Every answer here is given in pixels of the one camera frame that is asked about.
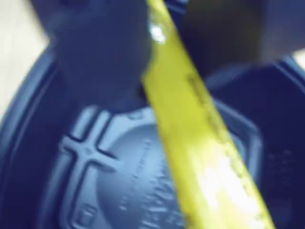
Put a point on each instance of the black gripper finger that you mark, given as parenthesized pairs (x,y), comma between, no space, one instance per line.
(100,47)
(228,31)

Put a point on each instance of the black plastic bowl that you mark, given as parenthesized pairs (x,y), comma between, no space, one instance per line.
(100,162)

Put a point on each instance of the yellow instant coffee stick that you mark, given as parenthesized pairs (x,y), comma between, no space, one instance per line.
(190,133)

